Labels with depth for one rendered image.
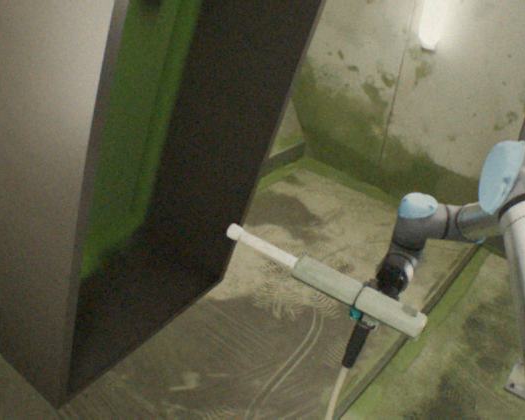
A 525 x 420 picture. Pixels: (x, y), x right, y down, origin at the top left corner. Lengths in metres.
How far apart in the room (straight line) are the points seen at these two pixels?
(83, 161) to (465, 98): 2.21
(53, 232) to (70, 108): 0.22
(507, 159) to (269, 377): 1.25
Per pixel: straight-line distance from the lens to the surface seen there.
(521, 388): 2.25
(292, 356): 1.99
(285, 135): 3.12
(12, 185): 0.96
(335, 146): 3.15
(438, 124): 2.85
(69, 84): 0.77
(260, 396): 1.85
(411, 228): 1.43
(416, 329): 1.21
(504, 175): 0.87
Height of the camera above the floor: 1.43
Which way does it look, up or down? 29 degrees down
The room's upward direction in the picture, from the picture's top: 8 degrees clockwise
